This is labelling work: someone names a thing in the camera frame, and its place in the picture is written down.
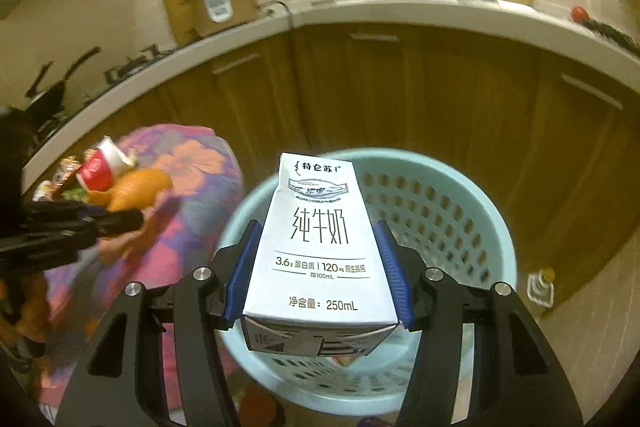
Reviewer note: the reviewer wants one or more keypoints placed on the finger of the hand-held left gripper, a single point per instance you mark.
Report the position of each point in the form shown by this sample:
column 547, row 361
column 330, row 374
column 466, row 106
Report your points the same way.
column 55, row 209
column 117, row 222

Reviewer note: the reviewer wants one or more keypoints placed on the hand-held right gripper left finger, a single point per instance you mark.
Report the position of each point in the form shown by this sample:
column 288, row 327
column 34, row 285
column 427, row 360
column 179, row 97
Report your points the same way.
column 244, row 269

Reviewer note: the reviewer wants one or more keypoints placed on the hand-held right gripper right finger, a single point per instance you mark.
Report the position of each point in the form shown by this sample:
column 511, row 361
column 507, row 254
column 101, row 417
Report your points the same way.
column 396, row 279

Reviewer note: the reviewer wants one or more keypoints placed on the light blue perforated plastic basket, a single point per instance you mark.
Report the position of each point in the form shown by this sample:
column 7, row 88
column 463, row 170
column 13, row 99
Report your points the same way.
column 450, row 217

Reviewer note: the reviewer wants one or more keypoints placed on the white milk carton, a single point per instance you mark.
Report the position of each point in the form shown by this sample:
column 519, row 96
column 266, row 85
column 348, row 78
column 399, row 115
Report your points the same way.
column 320, row 232

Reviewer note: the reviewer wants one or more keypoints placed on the white snack wrapper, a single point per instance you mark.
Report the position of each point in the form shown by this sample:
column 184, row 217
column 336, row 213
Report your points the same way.
column 44, row 192

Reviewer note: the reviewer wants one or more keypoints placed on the green snack wrapper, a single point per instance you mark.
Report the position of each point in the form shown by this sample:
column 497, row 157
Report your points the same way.
column 75, row 194

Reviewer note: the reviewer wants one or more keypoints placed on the red brown snack wrapper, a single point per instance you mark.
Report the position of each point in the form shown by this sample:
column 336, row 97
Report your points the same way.
column 67, row 169

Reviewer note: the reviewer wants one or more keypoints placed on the red and white paper cup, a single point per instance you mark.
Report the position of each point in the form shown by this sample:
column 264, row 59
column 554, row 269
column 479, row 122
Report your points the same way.
column 97, row 172

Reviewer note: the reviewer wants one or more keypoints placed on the floral purple table cloth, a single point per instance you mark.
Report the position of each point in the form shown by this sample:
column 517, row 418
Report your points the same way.
column 195, row 167

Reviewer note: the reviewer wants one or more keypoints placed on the black wok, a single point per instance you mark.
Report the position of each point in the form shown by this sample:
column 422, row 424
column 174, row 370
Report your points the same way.
column 47, row 99

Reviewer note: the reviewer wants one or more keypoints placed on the small clear bottle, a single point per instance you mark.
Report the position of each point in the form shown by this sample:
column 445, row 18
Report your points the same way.
column 541, row 289

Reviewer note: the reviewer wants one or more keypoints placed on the black gas cooktop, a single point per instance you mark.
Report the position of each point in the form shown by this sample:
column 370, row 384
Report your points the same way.
column 135, row 64

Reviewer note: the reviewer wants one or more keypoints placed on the wooden base cabinets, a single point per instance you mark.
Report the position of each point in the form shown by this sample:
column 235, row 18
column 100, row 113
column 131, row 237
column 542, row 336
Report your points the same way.
column 450, row 82

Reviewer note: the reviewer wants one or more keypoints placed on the brown rice cooker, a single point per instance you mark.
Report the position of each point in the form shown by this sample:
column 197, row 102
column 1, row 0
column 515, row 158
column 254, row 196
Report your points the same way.
column 220, row 2

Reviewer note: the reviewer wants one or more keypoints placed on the red tomato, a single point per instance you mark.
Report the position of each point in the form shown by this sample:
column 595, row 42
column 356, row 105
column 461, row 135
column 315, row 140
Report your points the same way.
column 580, row 14

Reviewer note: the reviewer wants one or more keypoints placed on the dark long object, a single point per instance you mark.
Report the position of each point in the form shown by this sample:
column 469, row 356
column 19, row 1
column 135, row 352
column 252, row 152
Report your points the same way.
column 610, row 34

